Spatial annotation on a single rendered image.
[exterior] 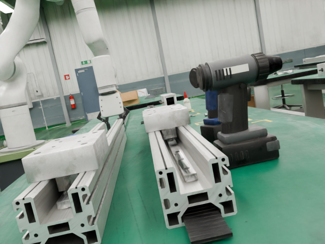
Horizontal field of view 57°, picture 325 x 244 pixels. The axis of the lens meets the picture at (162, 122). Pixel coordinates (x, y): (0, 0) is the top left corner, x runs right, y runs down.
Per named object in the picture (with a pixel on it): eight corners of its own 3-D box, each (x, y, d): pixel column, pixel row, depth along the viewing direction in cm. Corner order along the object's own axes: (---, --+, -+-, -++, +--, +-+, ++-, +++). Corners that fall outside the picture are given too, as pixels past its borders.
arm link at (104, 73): (100, 87, 137) (95, 88, 128) (94, 58, 135) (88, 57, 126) (118, 83, 136) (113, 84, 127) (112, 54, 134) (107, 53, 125)
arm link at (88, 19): (84, 20, 139) (103, 83, 143) (72, 12, 123) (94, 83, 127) (102, 14, 138) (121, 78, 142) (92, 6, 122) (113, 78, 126)
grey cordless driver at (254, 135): (210, 162, 67) (193, 65, 64) (294, 144, 68) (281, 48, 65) (219, 172, 59) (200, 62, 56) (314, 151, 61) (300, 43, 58)
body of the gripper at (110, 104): (120, 88, 136) (125, 112, 137) (97, 93, 135) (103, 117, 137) (119, 88, 128) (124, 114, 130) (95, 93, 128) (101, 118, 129)
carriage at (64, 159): (59, 171, 62) (51, 139, 61) (111, 160, 62) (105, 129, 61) (32, 201, 46) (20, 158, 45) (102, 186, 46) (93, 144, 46)
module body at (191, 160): (149, 134, 120) (144, 114, 119) (173, 129, 120) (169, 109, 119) (167, 229, 41) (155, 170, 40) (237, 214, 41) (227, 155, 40)
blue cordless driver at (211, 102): (198, 142, 89) (184, 69, 86) (249, 127, 97) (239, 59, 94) (212, 145, 82) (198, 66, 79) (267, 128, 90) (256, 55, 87)
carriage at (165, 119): (146, 133, 87) (142, 111, 87) (183, 126, 88) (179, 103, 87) (148, 144, 72) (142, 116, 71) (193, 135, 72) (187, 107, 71)
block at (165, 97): (160, 108, 222) (158, 96, 221) (175, 105, 223) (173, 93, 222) (162, 109, 212) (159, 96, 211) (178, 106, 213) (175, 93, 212)
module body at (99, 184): (102, 144, 119) (97, 123, 118) (126, 139, 119) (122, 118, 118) (27, 260, 40) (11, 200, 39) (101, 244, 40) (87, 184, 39)
